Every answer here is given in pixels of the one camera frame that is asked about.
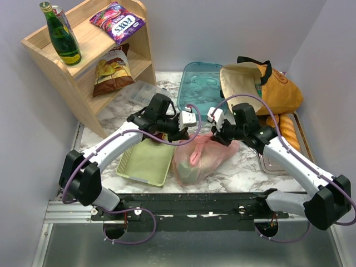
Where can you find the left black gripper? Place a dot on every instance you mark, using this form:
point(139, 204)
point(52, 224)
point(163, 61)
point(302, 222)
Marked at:
point(179, 135)

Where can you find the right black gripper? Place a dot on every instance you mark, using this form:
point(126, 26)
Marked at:
point(219, 136)

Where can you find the pink plastic grocery bag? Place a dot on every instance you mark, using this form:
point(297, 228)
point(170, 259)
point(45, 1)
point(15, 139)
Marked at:
point(198, 159)

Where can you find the orange tote bag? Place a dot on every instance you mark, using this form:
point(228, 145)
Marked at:
point(278, 92)

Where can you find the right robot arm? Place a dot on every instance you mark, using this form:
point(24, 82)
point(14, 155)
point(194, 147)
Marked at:
point(327, 197)

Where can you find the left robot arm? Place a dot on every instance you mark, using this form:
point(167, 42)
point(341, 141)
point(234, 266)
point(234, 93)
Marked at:
point(81, 174)

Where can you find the red apple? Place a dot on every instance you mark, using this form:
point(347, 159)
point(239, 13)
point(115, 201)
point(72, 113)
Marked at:
point(160, 136)

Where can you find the light green plastic basket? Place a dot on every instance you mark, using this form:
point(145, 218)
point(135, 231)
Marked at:
point(147, 162)

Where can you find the small round bread roll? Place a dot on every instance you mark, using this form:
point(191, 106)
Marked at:
point(273, 121)

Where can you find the clear plastic compartment box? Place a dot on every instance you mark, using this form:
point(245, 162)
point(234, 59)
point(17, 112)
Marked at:
point(142, 92)

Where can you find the teal transparent plastic container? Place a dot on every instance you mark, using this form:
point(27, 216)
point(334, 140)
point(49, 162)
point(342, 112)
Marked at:
point(200, 85)

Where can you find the colourful snack packet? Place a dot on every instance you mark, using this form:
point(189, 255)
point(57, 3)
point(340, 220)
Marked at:
point(258, 87)

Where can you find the long baguette bread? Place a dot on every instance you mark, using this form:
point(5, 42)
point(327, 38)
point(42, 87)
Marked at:
point(288, 131)

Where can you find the silver metal tray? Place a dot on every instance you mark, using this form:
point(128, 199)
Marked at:
point(269, 166)

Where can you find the brown potato chips bag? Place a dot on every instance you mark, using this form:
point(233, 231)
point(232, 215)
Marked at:
point(112, 71)

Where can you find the wooden shelf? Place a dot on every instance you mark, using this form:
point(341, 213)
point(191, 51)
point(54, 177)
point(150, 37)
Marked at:
point(75, 83)

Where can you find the purple Fox's candy bag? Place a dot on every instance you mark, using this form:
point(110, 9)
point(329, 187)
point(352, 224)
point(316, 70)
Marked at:
point(117, 22)

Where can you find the green glass bottle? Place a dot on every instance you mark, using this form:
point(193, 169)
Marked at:
point(62, 39)

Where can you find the red silver soda can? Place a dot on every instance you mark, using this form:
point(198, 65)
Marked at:
point(59, 12)

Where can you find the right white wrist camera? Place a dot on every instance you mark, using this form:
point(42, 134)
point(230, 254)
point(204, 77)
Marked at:
point(216, 117)

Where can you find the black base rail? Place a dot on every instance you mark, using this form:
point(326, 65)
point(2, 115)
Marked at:
point(189, 212)

